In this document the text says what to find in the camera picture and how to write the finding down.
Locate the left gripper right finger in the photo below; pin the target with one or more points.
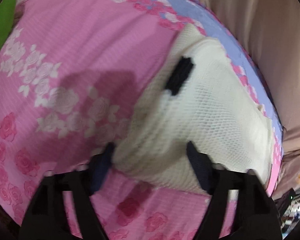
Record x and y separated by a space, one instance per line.
256 216

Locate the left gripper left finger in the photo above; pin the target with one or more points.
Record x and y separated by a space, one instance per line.
45 217

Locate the white knit sweater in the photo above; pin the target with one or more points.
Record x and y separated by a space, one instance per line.
195 97

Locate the pink floral bed quilt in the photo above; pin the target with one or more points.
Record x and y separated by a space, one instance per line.
71 72

